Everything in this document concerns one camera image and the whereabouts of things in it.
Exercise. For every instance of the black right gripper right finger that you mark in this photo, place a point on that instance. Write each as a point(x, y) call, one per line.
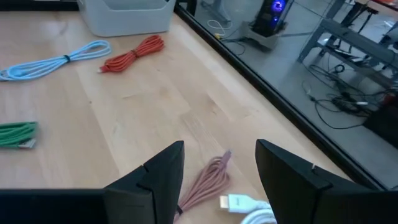
point(298, 196)

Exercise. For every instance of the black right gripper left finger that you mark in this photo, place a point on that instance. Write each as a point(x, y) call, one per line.
point(146, 199)

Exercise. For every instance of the grey computer stand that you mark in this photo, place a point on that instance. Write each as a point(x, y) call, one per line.
point(264, 40)

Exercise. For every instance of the yellow plug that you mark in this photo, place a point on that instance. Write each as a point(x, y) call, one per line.
point(218, 36)

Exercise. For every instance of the white plastic bin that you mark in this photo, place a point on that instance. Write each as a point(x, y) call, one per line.
point(124, 21)

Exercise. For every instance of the black computer tower blue light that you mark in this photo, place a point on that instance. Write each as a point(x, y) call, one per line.
point(269, 18)

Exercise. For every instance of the black aluminium table frame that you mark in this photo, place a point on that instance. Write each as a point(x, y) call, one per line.
point(280, 101)

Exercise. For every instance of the grey metal table frame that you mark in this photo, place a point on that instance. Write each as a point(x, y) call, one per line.
point(351, 35)

